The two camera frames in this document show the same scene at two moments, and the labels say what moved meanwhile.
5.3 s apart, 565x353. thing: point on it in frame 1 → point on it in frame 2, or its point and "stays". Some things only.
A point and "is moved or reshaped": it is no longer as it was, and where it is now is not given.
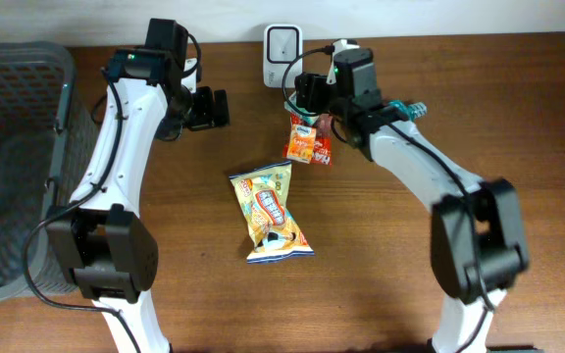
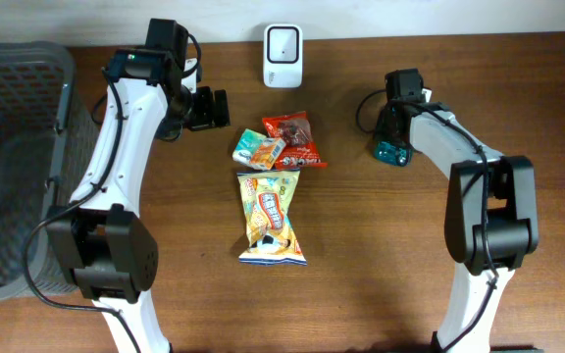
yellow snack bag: x=274 y=232 is moved or reshaped
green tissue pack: x=308 y=119 → x=248 y=142
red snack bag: x=322 y=153 → x=300 y=150
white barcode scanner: x=282 y=44 stays
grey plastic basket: x=32 y=146 stays
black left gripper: x=207 y=115 stays
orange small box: x=301 y=143 → x=267 y=153
